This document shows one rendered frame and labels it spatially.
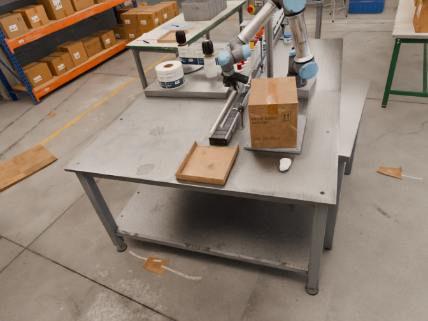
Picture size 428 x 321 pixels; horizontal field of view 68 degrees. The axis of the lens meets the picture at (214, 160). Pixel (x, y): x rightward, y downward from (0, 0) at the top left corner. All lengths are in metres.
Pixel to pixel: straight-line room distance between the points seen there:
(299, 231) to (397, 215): 0.82
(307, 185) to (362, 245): 0.97
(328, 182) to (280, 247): 0.65
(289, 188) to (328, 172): 0.22
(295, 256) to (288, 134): 0.76
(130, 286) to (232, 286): 0.69
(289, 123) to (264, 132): 0.13
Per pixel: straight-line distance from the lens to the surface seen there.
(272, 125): 1.64
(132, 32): 6.57
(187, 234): 2.18
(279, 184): 1.54
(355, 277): 2.26
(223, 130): 1.85
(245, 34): 2.02
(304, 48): 2.01
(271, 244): 2.07
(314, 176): 1.59
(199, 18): 4.47
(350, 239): 2.43
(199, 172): 1.65
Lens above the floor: 1.89
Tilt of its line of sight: 38 degrees down
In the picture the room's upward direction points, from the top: 10 degrees counter-clockwise
